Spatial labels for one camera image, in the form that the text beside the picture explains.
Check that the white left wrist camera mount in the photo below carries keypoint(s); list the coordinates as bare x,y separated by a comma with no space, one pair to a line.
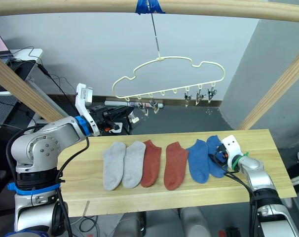
83,98

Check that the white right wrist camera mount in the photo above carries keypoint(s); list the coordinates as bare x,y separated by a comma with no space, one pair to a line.
231,150

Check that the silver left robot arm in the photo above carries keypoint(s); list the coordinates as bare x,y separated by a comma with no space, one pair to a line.
48,143

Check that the blue ankle sock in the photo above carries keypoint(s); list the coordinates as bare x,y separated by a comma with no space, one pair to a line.
198,163
213,145

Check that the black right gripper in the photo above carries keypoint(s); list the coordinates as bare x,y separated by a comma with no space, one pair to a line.
221,153

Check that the cream plastic clip hanger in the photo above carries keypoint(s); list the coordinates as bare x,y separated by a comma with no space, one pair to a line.
164,58

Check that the grey perforated board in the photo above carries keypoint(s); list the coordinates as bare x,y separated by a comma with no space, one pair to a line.
1,111

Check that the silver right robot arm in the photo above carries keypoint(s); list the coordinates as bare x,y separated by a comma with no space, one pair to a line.
260,180

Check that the red ankle sock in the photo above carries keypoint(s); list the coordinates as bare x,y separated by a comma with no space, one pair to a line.
175,166
151,164

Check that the horizontal wooden beam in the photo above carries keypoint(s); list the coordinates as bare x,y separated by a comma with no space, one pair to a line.
65,6

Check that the white desk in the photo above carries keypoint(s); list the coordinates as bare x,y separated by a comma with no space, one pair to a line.
28,53

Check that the slanted wooden frame post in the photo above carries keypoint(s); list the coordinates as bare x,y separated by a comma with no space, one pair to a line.
277,91
23,91

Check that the metal hanger hook rod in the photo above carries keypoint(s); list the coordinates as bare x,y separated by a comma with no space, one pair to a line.
155,37

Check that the grey rounded shape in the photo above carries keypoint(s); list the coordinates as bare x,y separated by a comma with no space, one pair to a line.
195,222

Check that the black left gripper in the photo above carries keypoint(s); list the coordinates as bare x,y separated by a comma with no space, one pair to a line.
102,118

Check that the blue tape wrap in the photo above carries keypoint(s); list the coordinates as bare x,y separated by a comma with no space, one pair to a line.
142,6

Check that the grey ankle sock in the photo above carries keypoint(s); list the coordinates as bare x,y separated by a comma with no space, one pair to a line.
113,165
134,165

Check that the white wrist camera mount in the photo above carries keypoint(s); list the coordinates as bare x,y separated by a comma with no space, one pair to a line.
83,98
231,150

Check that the green zip tie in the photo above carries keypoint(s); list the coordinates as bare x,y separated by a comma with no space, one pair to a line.
241,158

